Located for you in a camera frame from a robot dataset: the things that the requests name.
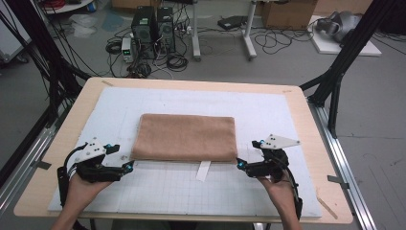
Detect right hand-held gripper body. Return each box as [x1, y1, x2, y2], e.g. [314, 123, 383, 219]
[244, 133, 302, 184]

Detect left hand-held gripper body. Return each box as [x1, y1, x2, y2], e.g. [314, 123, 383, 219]
[76, 137, 124, 184]

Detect brown towel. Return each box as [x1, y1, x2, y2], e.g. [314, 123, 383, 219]
[130, 113, 239, 183]

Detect person's right hand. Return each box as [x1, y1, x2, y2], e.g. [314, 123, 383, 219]
[258, 172, 297, 215]

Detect person's left hand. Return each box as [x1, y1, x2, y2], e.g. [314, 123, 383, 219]
[64, 173, 113, 214]

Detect white grid mat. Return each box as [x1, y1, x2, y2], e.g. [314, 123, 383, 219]
[47, 86, 324, 219]

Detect wooden stick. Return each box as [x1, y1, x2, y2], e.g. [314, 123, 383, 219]
[315, 195, 340, 221]

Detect white power supply unit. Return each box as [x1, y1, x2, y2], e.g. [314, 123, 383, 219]
[121, 36, 137, 63]

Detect white floor board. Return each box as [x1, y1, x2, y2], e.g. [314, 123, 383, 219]
[307, 14, 383, 58]

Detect black metal stand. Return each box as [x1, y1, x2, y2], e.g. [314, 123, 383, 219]
[0, 0, 92, 190]
[299, 0, 406, 140]

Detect black flat device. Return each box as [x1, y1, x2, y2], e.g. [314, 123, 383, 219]
[216, 15, 249, 31]

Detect black computer tower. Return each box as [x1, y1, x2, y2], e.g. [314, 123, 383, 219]
[156, 6, 177, 54]
[130, 6, 158, 45]

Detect large cardboard box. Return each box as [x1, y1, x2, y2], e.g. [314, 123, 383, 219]
[261, 0, 319, 31]

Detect round white table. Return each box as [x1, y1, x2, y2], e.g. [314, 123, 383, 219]
[39, 0, 97, 14]

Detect grey rounded device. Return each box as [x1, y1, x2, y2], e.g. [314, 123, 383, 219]
[315, 11, 364, 44]

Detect left hand-held gripper black cable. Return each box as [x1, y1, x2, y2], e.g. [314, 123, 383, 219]
[56, 142, 89, 208]

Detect hand-held gripper black cable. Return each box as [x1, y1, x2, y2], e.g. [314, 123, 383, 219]
[56, 142, 89, 208]
[281, 158, 304, 220]

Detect right hand-held gripper black cable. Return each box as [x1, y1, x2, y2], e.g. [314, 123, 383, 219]
[281, 158, 304, 220]

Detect grey metal bracket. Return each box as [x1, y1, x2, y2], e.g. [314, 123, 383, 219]
[31, 159, 53, 171]
[327, 174, 350, 190]

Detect aluminium rail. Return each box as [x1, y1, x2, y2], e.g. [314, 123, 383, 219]
[307, 101, 379, 230]
[0, 126, 58, 219]

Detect coiled black cable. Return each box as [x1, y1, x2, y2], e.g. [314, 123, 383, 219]
[104, 39, 124, 56]
[166, 54, 190, 73]

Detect loose black floor cables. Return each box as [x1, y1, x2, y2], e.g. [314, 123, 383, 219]
[254, 26, 316, 56]

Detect white desk frame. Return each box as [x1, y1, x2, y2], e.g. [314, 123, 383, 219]
[191, 0, 259, 62]

